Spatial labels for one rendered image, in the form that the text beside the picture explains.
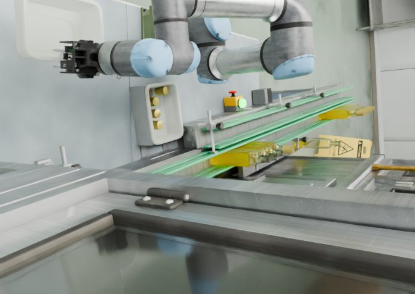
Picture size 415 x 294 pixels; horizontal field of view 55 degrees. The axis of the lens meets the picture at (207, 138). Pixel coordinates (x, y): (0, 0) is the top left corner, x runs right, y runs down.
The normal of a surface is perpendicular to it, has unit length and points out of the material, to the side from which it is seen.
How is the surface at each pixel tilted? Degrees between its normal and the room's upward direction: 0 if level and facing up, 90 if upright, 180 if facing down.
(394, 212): 90
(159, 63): 6
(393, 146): 90
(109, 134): 0
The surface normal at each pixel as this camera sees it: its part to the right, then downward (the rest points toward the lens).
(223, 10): 0.48, 0.75
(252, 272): -0.11, -0.98
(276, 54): -0.79, 0.16
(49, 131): 0.80, 0.00
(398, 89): -0.59, 0.19
